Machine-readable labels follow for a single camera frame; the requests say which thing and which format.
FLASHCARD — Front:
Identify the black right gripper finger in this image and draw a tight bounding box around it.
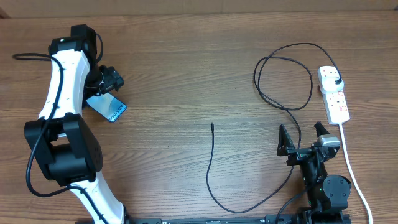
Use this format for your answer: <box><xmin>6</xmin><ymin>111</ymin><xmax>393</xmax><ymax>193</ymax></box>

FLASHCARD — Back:
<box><xmin>277</xmin><ymin>124</ymin><xmax>295</xmax><ymax>156</ymax></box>
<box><xmin>314</xmin><ymin>121</ymin><xmax>330</xmax><ymax>138</ymax></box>

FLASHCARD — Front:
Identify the black USB charging cable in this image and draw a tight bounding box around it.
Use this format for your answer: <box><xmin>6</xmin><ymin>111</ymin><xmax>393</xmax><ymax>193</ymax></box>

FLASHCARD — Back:
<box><xmin>205</xmin><ymin>42</ymin><xmax>344</xmax><ymax>215</ymax></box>

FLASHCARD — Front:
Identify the white charger adapter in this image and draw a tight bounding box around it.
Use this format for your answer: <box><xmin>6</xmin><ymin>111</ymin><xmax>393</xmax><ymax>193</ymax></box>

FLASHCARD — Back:
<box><xmin>320</xmin><ymin>77</ymin><xmax>345</xmax><ymax>94</ymax></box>

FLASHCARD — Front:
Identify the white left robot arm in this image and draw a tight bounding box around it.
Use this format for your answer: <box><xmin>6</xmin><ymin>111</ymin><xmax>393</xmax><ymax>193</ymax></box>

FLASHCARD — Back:
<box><xmin>13</xmin><ymin>24</ymin><xmax>134</xmax><ymax>223</ymax></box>

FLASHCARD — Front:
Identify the white power strip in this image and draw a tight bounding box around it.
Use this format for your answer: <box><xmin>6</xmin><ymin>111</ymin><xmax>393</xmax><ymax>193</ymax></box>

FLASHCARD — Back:
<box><xmin>317</xmin><ymin>66</ymin><xmax>350</xmax><ymax>125</ymax></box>

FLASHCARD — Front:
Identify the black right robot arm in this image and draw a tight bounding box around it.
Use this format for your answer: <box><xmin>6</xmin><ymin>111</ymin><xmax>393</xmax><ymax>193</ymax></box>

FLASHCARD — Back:
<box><xmin>275</xmin><ymin>122</ymin><xmax>351</xmax><ymax>223</ymax></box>

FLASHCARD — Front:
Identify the Samsung Galaxy smartphone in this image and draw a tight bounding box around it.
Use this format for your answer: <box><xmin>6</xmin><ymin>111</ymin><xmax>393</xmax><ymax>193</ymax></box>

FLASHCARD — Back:
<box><xmin>86</xmin><ymin>93</ymin><xmax>127</xmax><ymax>123</ymax></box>

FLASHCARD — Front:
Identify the white power strip cord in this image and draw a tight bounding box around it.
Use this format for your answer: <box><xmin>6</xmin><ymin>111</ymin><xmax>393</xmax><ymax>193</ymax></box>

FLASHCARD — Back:
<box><xmin>338</xmin><ymin>123</ymin><xmax>374</xmax><ymax>224</ymax></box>

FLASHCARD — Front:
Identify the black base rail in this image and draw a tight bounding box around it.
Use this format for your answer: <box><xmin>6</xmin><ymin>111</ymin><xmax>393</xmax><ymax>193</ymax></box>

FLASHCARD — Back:
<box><xmin>124</xmin><ymin>215</ymin><xmax>352</xmax><ymax>224</ymax></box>

